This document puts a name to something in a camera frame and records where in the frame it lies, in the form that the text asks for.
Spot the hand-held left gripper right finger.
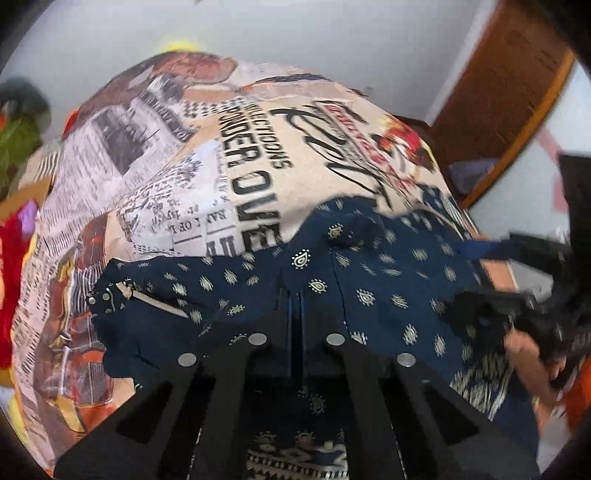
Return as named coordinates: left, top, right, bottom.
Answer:
left=299, top=294, right=541, bottom=480

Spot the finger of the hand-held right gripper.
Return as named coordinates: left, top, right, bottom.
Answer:
left=501, top=232, right=573, bottom=282
left=450, top=288, right=555, bottom=342

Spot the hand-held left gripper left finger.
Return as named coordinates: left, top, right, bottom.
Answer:
left=54, top=290, right=293, bottom=480

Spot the navy patterned garment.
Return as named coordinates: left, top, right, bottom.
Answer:
left=92, top=185, right=541, bottom=480

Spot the person's right hand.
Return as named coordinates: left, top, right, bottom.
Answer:
left=503, top=329, right=567, bottom=420

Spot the white sliding wardrobe door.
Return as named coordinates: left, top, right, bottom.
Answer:
left=471, top=60, right=591, bottom=472

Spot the wooden door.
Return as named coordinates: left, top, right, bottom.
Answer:
left=425, top=0, right=578, bottom=209

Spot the newspaper print blanket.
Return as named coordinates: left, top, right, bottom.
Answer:
left=11, top=51, right=481, bottom=472

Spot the red plush toy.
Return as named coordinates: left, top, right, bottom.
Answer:
left=0, top=203, right=38, bottom=370

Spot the yellow cloth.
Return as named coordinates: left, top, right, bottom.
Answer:
left=1, top=385, right=28, bottom=444

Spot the yellow plush toy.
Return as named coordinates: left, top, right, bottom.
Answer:
left=157, top=39, right=200, bottom=54

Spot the grey plush cushion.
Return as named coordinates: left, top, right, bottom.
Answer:
left=0, top=78, right=51, bottom=121

